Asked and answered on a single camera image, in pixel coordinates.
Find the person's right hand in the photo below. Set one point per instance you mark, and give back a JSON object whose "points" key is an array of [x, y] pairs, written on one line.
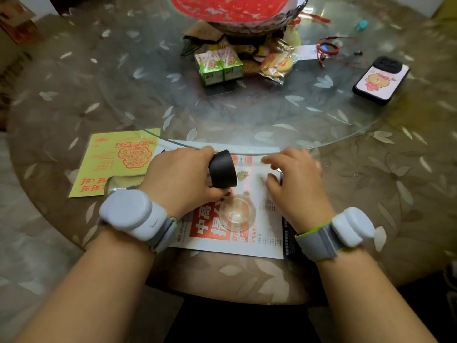
{"points": [[301, 192]]}

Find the person's left hand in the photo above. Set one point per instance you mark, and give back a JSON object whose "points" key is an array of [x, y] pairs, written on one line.
{"points": [[175, 182]]}

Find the person's right thumb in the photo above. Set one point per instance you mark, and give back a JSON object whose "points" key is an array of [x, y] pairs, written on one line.
{"points": [[273, 185]]}

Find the person's left thumb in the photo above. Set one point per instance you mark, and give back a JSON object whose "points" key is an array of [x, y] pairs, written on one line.
{"points": [[218, 195]]}

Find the person's right middle finger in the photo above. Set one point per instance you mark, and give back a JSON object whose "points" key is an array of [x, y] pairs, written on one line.
{"points": [[294, 152]]}

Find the black plastic cup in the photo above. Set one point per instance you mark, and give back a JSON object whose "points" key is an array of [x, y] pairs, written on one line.
{"points": [[223, 169]]}

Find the person's right forearm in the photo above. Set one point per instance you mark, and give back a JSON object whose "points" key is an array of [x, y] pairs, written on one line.
{"points": [[364, 303]]}

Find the person's left forearm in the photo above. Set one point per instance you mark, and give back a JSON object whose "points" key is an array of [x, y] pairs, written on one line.
{"points": [[92, 289]]}

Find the small clear glass bowl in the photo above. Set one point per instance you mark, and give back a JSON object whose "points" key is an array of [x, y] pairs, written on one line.
{"points": [[237, 214]]}

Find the white flyer red print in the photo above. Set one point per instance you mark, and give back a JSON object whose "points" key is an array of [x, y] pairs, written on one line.
{"points": [[257, 232]]}

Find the round glass turntable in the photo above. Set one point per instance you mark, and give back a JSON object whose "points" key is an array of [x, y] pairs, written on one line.
{"points": [[250, 107]]}

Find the white grey right wrist tracker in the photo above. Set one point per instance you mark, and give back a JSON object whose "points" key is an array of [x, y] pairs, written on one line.
{"points": [[335, 233]]}

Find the white grey wrist tracker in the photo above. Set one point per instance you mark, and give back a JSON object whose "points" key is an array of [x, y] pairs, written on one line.
{"points": [[130, 214], [335, 233]]}

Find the white grey left wrist tracker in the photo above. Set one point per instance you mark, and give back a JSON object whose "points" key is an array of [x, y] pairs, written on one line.
{"points": [[130, 214]]}

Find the clear packet of biscuits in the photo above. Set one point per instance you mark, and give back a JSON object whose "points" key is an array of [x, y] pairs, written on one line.
{"points": [[278, 62]]}

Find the white paper card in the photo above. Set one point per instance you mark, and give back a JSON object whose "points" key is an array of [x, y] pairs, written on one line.
{"points": [[306, 52]]}

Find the brown floral tablecloth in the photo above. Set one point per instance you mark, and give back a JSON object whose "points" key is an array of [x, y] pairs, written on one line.
{"points": [[392, 182]]}

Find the green juice carton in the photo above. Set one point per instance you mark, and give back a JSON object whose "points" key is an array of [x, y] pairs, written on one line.
{"points": [[232, 64], [210, 69]]}

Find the yellow snack packets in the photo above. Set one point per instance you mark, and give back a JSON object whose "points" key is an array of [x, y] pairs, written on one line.
{"points": [[255, 49]]}

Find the phone with pink cartoon case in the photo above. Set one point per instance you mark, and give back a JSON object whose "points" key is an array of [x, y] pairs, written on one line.
{"points": [[381, 82]]}

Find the yellow paper sheet red print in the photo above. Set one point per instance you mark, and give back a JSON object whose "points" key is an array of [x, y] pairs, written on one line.
{"points": [[107, 157]]}

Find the person's black trousers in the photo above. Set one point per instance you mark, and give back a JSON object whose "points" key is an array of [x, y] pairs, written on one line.
{"points": [[242, 323]]}

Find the small teal object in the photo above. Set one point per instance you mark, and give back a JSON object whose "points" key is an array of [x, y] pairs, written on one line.
{"points": [[362, 24]]}

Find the brown cardboard piece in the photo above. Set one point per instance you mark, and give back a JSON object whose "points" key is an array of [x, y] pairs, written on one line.
{"points": [[201, 31]]}

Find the red patterned bowl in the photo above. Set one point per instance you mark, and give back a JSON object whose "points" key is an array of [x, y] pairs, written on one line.
{"points": [[235, 10]]}

